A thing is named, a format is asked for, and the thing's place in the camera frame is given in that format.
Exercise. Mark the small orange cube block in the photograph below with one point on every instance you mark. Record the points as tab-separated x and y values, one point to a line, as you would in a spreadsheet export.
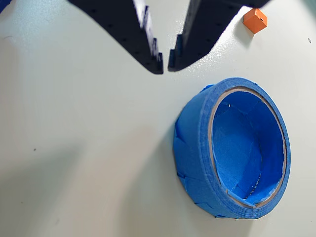
254	21

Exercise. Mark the blue tape roll bin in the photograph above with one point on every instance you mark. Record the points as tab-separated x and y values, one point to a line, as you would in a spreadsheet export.
192	148

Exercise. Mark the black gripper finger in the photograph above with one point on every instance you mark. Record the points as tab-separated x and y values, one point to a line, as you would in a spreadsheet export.
205	27
123	27

